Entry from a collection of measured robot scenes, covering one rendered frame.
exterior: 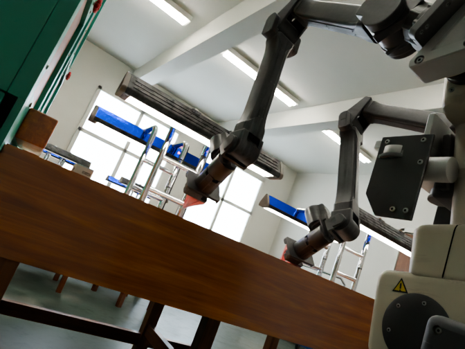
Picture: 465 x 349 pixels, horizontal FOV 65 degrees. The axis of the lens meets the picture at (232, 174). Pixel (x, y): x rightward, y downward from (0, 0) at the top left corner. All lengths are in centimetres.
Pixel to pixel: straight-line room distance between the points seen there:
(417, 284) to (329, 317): 50
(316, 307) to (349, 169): 40
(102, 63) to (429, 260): 607
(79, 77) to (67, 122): 73
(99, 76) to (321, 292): 566
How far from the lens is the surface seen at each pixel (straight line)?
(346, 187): 110
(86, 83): 629
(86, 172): 79
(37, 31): 76
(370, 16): 78
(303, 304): 104
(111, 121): 166
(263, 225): 782
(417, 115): 118
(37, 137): 88
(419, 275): 66
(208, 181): 92
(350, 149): 118
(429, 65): 67
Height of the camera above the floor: 72
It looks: 12 degrees up
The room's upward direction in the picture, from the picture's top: 22 degrees clockwise
